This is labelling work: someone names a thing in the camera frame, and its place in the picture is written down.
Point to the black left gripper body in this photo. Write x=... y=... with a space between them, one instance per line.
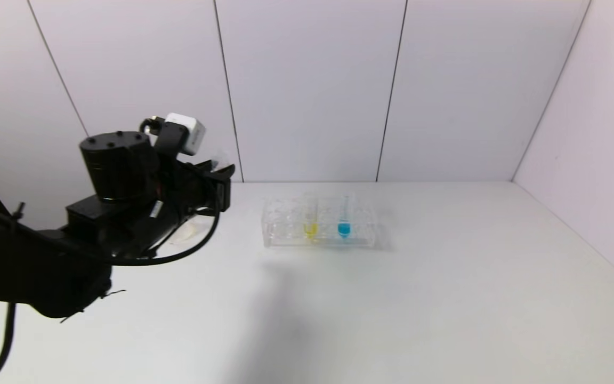
x=223 y=192

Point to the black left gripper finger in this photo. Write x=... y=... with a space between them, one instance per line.
x=221 y=171
x=203 y=165

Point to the yellow pigment test tube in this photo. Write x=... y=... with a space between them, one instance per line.
x=310 y=229

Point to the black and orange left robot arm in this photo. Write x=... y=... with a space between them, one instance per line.
x=19 y=261

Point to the clear glass beaker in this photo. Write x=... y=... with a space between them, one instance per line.
x=192 y=232

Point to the clear acrylic test tube rack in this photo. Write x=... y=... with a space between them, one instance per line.
x=285 y=226

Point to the blue pigment test tube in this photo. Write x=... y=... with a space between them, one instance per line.
x=344 y=229

